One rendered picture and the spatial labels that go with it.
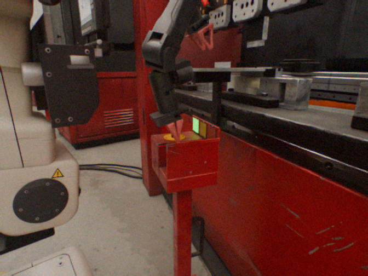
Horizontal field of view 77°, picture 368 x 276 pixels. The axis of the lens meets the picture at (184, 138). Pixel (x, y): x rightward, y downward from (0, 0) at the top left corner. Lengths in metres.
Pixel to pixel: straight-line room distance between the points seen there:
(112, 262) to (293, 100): 1.19
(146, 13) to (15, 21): 1.21
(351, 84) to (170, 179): 0.70
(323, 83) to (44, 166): 0.96
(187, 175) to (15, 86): 0.45
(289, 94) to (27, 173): 0.73
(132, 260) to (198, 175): 0.87
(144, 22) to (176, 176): 1.23
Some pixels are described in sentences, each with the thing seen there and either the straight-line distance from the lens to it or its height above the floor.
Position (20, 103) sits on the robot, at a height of 0.93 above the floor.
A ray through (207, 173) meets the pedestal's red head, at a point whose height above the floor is 0.70.
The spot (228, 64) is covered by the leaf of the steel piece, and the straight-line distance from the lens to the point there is 0.87.
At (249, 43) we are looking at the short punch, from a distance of 1.02.
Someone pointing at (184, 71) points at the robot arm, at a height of 0.99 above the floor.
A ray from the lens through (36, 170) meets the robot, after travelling 0.57.
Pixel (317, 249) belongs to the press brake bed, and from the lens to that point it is 0.69.
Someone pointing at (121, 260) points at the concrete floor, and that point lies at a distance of 1.46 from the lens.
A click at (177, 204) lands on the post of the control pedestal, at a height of 0.57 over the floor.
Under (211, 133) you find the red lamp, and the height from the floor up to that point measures 0.81.
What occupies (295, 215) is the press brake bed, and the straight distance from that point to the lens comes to 0.70.
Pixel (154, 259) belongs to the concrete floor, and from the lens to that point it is 1.43.
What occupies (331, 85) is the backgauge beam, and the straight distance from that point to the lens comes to 1.04.
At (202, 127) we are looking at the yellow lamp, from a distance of 0.75.
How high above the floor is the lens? 1.00
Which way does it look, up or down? 17 degrees down
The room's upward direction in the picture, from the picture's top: straight up
